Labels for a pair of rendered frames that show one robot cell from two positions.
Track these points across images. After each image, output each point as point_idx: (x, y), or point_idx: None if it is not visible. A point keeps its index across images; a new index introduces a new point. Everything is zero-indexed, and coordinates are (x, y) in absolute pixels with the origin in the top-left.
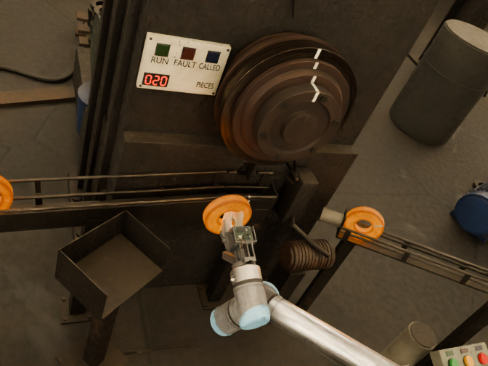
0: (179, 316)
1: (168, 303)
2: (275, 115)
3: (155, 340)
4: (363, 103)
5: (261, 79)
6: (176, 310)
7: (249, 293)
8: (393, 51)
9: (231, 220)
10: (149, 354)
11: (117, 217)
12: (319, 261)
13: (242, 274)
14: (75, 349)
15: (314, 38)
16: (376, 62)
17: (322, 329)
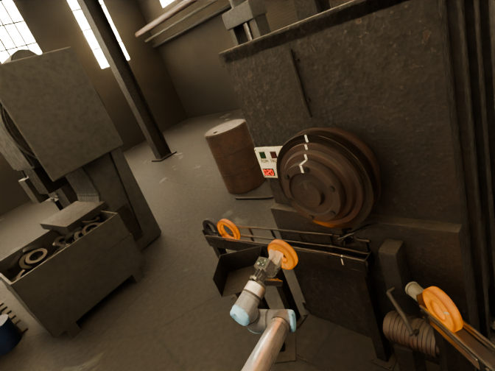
0: (347, 355)
1: (346, 343)
2: (287, 185)
3: (319, 360)
4: (434, 176)
5: (281, 162)
6: (348, 350)
7: (239, 297)
8: (426, 118)
9: (269, 255)
10: (309, 365)
11: (255, 248)
12: (414, 341)
13: (245, 285)
14: None
15: (315, 129)
16: (415, 133)
17: (259, 343)
